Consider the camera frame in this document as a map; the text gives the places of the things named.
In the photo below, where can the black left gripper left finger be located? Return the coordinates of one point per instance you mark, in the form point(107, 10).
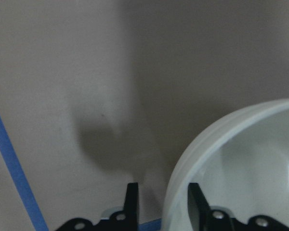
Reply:
point(131, 203)

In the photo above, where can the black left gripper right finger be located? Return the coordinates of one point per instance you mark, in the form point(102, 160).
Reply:
point(198, 207)

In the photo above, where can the white ceramic bowl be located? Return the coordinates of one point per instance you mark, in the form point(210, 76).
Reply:
point(241, 163)

